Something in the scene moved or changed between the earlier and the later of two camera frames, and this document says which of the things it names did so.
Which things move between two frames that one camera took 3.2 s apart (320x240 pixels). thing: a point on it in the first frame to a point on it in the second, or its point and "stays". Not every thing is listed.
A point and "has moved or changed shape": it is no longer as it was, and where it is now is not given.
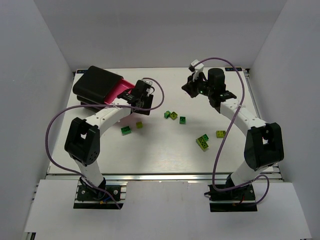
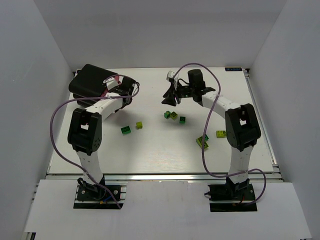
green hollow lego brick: (182, 120) stays
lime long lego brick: (202, 143) stays
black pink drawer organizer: (98, 86) has moved or changed shape
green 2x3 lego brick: (126, 130) stays
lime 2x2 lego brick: (139, 124) stays
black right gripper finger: (187, 88) to (170, 99)
